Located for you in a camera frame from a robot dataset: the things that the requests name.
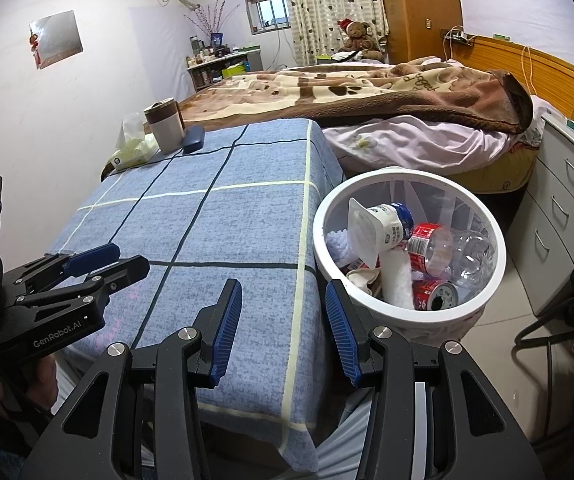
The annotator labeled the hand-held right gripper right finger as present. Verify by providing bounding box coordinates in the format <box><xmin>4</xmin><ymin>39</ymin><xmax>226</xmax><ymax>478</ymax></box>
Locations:
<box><xmin>324</xmin><ymin>279</ymin><xmax>548</xmax><ymax>480</ymax></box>

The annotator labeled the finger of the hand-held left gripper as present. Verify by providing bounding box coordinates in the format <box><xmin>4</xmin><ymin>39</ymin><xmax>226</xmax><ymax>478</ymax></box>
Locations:
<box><xmin>14</xmin><ymin>255</ymin><xmax>150</xmax><ymax>307</ymax></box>
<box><xmin>4</xmin><ymin>242</ymin><xmax>121</xmax><ymax>286</ymax></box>

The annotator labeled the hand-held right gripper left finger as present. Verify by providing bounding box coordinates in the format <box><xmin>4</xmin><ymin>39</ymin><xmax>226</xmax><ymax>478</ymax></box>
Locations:
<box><xmin>19</xmin><ymin>277</ymin><xmax>244</xmax><ymax>480</ymax></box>

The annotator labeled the red drink can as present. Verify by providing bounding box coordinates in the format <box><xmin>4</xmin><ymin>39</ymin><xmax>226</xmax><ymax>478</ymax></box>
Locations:
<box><xmin>411</xmin><ymin>279</ymin><xmax>458</xmax><ymax>312</ymax></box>

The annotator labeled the white yogurt cup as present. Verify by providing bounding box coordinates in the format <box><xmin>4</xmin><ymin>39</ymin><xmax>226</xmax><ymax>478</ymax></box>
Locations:
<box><xmin>348</xmin><ymin>197</ymin><xmax>415</xmax><ymax>266</ymax></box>

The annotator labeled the white round waste bin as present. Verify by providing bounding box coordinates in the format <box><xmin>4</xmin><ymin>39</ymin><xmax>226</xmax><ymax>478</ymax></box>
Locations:
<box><xmin>313</xmin><ymin>166</ymin><xmax>506</xmax><ymax>346</ymax></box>

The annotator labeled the clear red-label plastic bottle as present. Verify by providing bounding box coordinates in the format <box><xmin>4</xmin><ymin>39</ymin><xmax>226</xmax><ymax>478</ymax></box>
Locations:
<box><xmin>407</xmin><ymin>222</ymin><xmax>498</xmax><ymax>291</ymax></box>

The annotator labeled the person's left hand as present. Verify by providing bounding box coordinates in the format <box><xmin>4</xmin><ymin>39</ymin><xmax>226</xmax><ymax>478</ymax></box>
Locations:
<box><xmin>0</xmin><ymin>352</ymin><xmax>60</xmax><ymax>413</ymax></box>

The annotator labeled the green tissue pack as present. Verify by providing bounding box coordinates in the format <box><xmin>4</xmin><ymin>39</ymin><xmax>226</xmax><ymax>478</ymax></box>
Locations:
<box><xmin>112</xmin><ymin>113</ymin><xmax>160</xmax><ymax>171</ymax></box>

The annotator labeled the beige and brown tumbler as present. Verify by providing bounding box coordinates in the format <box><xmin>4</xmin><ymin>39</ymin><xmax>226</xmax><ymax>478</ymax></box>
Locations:
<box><xmin>144</xmin><ymin>97</ymin><xmax>186</xmax><ymax>155</ymax></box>

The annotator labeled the dark blue glasses case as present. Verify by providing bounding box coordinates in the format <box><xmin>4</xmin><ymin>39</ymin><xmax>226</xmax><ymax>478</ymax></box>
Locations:
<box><xmin>183</xmin><ymin>126</ymin><xmax>206</xmax><ymax>152</ymax></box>

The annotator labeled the pink bed sheet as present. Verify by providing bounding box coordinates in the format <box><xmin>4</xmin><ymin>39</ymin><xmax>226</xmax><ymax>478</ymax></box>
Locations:
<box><xmin>324</xmin><ymin>57</ymin><xmax>552</xmax><ymax>176</ymax></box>

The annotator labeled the black chair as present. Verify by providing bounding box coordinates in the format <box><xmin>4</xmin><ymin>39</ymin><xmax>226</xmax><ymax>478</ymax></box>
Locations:
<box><xmin>514</xmin><ymin>250</ymin><xmax>574</xmax><ymax>443</ymax></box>

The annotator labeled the mustard yellow mattress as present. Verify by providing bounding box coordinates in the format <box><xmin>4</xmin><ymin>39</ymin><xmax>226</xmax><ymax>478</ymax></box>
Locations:
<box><xmin>447</xmin><ymin>147</ymin><xmax>540</xmax><ymax>193</ymax></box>

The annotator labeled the cluttered desk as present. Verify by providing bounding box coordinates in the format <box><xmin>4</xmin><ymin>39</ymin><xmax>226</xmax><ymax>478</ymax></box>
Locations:
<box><xmin>186</xmin><ymin>45</ymin><xmax>264</xmax><ymax>93</ymax></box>

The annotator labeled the brown printed blanket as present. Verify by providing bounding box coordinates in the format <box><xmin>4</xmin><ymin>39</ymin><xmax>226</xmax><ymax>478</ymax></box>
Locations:
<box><xmin>174</xmin><ymin>62</ymin><xmax>534</xmax><ymax>136</ymax></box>

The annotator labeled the grey drawer cabinet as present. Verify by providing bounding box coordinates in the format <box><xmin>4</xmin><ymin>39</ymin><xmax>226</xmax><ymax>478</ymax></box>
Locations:
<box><xmin>507</xmin><ymin>110</ymin><xmax>574</xmax><ymax>318</ymax></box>

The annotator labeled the vase of blossom branches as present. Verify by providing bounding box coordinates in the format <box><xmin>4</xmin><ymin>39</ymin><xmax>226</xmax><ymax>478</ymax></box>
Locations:
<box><xmin>183</xmin><ymin>0</ymin><xmax>240</xmax><ymax>53</ymax></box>

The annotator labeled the brown teddy bear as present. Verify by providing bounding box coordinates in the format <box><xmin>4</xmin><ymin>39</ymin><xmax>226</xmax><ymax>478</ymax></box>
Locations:
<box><xmin>337</xmin><ymin>18</ymin><xmax>385</xmax><ymax>61</ymax></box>

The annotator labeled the small window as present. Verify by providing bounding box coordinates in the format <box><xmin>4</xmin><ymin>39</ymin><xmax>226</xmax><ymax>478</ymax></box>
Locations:
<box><xmin>243</xmin><ymin>0</ymin><xmax>292</xmax><ymax>36</ymax></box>

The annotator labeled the heart patterned curtain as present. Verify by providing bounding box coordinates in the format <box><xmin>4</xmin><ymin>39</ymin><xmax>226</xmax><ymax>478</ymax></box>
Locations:
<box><xmin>279</xmin><ymin>0</ymin><xmax>390</xmax><ymax>67</ymax></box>

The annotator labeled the wooden headboard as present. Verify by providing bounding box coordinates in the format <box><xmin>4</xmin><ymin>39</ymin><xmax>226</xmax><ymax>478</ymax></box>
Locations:
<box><xmin>449</xmin><ymin>35</ymin><xmax>574</xmax><ymax>123</ymax></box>

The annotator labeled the wooden wardrobe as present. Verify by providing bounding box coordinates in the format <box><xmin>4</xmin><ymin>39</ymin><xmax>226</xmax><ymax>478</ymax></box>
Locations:
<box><xmin>373</xmin><ymin>0</ymin><xmax>465</xmax><ymax>63</ymax></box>

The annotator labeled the silver wall sheet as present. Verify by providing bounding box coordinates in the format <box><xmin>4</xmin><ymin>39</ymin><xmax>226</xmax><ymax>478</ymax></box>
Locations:
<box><xmin>29</xmin><ymin>10</ymin><xmax>84</xmax><ymax>70</ymax></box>

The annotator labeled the power strip with cables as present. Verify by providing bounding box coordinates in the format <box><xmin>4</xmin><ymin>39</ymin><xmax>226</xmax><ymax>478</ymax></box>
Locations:
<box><xmin>439</xmin><ymin>27</ymin><xmax>475</xmax><ymax>47</ymax></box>

